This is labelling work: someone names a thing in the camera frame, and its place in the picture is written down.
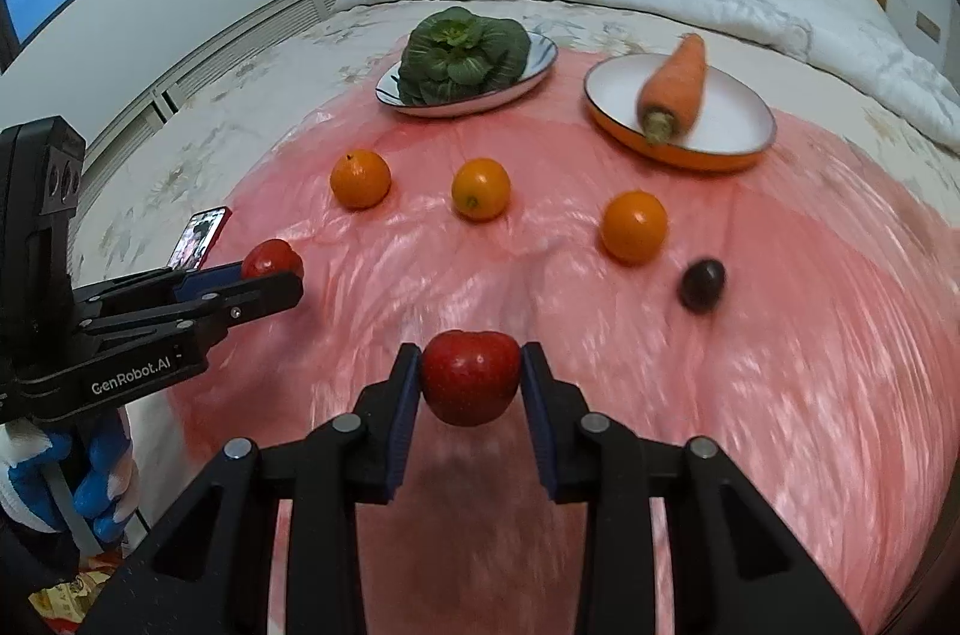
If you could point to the person's left hand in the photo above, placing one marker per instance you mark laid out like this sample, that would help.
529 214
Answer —
101 481

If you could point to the orange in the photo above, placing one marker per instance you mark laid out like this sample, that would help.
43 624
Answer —
634 227
481 189
361 179

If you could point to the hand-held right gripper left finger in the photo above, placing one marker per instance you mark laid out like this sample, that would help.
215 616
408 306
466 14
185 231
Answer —
405 425

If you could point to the white plate with dark rim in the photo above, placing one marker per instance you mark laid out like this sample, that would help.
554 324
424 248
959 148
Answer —
536 62

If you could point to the bok choy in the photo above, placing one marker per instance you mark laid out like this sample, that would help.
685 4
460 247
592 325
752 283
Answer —
461 54

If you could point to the smartphone in red case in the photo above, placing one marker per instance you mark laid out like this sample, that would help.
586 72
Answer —
199 236

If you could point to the pink plastic sheet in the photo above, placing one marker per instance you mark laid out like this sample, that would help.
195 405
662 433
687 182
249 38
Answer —
525 275

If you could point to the wall switch plate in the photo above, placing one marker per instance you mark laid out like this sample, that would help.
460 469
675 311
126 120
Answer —
928 28

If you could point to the carrot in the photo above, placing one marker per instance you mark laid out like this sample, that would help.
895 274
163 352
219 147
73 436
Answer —
675 80

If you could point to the white slatted radiator cover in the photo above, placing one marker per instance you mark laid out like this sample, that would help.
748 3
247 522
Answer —
247 43

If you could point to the dark plum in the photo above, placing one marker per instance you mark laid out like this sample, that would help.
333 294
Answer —
702 284

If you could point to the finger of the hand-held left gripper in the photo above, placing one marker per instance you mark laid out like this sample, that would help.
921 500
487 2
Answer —
202 284
247 301

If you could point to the red apple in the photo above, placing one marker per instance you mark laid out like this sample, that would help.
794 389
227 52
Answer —
270 256
471 376

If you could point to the yellow patterned cloth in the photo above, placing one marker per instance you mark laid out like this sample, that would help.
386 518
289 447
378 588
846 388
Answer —
75 594

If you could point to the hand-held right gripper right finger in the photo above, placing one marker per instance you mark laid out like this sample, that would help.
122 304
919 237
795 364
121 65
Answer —
536 417

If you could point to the orange and white plate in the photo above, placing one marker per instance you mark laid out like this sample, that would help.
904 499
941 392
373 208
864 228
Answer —
720 110

